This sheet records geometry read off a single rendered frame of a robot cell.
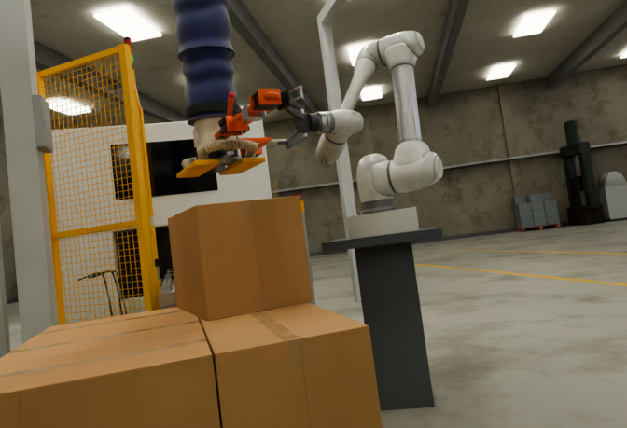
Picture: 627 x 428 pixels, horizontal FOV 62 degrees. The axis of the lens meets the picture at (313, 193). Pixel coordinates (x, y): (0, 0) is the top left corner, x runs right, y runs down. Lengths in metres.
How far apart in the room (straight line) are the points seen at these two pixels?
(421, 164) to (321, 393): 1.21
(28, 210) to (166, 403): 2.15
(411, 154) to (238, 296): 0.97
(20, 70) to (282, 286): 2.15
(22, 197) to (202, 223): 1.64
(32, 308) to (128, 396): 2.03
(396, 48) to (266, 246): 1.14
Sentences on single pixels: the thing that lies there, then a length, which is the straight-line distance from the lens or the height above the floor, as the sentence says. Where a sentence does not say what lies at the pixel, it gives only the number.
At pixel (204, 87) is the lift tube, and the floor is 1.43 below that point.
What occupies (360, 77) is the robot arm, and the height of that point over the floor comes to 1.47.
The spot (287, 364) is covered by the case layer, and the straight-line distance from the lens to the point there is 1.34.
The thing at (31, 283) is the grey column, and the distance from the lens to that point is 3.29.
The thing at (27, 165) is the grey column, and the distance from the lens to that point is 3.33.
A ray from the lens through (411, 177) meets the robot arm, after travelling 2.30.
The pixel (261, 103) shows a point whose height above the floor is 1.21.
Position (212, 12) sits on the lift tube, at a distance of 2.29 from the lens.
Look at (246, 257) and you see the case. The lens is 1.89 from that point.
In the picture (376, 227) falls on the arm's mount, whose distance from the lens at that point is 2.28.
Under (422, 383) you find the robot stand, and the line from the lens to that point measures 2.41.
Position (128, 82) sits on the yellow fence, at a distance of 3.45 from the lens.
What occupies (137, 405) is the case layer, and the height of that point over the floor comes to 0.46.
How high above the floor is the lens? 0.80
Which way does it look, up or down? 4 degrees up
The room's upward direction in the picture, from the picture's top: 7 degrees counter-clockwise
